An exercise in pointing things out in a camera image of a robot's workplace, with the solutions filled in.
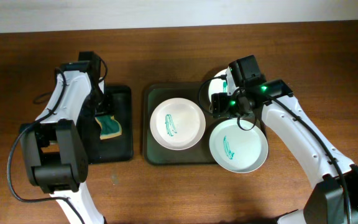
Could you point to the small black tray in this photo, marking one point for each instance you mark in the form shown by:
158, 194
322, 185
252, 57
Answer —
116, 149

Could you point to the large dark serving tray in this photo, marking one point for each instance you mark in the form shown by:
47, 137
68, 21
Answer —
158, 155

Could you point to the white plate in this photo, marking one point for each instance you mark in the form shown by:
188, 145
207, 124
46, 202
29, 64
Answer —
238, 146
217, 85
177, 124

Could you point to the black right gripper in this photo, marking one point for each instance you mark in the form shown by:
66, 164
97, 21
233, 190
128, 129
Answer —
219, 105

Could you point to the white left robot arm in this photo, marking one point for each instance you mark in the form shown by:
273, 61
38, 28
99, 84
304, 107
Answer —
54, 154

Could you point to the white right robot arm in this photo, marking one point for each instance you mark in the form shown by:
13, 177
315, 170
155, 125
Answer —
332, 175

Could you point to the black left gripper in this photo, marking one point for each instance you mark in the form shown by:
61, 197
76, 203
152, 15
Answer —
110, 109

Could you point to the green yellow sponge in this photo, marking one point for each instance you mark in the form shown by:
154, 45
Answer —
110, 128

